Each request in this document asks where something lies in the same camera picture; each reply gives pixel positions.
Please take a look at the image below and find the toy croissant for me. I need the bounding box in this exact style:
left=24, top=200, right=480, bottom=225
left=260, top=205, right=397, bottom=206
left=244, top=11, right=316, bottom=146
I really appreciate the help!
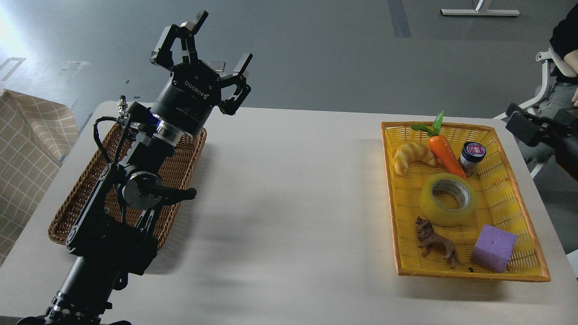
left=393, top=142, right=438, bottom=176

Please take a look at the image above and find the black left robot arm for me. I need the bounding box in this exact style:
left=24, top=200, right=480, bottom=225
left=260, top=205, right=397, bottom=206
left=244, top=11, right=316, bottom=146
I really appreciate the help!
left=19, top=11, right=252, bottom=325

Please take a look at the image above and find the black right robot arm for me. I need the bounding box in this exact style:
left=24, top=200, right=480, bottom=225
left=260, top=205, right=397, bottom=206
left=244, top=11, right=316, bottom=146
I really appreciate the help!
left=506, top=103, right=578, bottom=180

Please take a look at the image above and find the yellow tape roll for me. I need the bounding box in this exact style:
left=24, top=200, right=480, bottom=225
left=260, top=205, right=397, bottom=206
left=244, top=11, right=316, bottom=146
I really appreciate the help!
left=418, top=173, right=478, bottom=227

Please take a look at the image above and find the toy carrot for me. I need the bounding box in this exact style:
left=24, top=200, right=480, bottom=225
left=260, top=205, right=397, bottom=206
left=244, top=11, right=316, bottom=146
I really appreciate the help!
left=410, top=111, right=468, bottom=180

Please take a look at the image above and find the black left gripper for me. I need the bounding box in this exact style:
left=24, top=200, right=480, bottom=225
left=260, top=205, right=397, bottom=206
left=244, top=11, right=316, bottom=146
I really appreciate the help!
left=150, top=11, right=253, bottom=137

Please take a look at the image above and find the small dark jar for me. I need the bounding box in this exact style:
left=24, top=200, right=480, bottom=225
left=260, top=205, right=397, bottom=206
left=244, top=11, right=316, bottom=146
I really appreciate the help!
left=460, top=141, right=486, bottom=177

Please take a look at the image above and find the brown toy lion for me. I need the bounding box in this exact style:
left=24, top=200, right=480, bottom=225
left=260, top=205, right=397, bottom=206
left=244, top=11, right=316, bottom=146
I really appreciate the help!
left=415, top=216, right=460, bottom=269

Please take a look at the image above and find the white stand base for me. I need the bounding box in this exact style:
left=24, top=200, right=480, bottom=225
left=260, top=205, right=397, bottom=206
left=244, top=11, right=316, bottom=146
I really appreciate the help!
left=440, top=0, right=521, bottom=17

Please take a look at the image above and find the purple foam cube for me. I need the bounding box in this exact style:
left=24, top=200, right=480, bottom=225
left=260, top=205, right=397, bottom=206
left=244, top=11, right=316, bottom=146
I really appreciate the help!
left=471, top=224, right=517, bottom=273

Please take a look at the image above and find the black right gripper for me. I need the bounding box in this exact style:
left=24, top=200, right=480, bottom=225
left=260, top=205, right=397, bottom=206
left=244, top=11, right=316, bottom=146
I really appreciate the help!
left=506, top=103, right=565, bottom=147

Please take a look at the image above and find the brown wicker basket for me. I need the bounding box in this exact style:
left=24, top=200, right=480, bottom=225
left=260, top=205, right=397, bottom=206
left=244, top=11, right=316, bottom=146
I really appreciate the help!
left=48, top=122, right=207, bottom=251

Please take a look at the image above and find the yellow plastic basket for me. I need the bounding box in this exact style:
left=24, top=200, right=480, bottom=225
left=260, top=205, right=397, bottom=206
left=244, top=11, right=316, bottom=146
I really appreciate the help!
left=381, top=121, right=550, bottom=282

